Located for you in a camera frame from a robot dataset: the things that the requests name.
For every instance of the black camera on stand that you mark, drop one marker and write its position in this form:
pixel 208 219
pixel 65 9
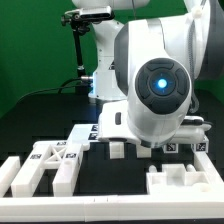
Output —
pixel 93 14

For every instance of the white tagged cube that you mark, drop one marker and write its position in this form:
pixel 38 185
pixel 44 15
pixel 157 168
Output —
pixel 171 148
pixel 203 146

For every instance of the white chair seat part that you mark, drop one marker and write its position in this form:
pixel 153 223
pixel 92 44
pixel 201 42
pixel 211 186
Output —
pixel 176 179

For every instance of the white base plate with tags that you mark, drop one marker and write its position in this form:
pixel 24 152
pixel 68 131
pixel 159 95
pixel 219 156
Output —
pixel 84 133

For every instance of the white tagged cube right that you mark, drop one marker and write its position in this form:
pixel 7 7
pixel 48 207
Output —
pixel 203 146

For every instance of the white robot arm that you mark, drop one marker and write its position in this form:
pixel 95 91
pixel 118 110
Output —
pixel 147 68

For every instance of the white tagged cube left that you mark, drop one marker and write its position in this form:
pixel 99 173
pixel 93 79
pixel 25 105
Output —
pixel 171 148

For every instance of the white U-shaped fence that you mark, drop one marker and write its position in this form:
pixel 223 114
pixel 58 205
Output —
pixel 112 208

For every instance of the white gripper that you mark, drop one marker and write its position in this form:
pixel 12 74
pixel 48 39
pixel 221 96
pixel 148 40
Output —
pixel 148 128

